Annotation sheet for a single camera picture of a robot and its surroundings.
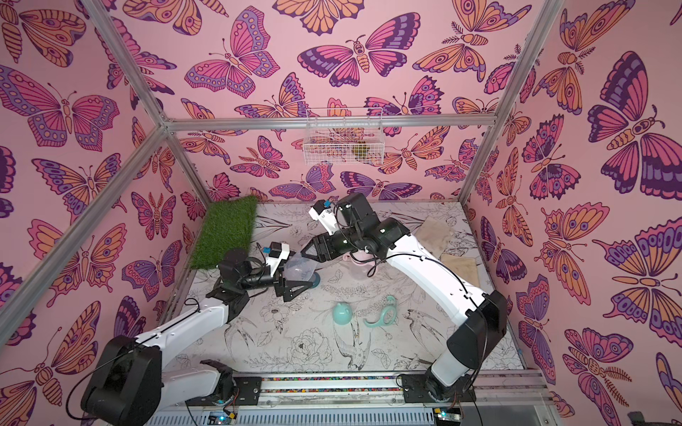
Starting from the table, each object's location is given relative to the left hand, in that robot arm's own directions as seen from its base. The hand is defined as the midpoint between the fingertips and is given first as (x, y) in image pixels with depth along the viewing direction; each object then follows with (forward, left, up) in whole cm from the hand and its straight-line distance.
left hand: (311, 271), depth 74 cm
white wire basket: (+48, -9, +13) cm, 51 cm away
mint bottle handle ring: (0, -25, -22) cm, 33 cm away
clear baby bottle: (-1, +3, +3) cm, 4 cm away
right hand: (+3, -1, +8) cm, 8 cm away
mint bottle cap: (-5, -8, -19) cm, 21 cm away
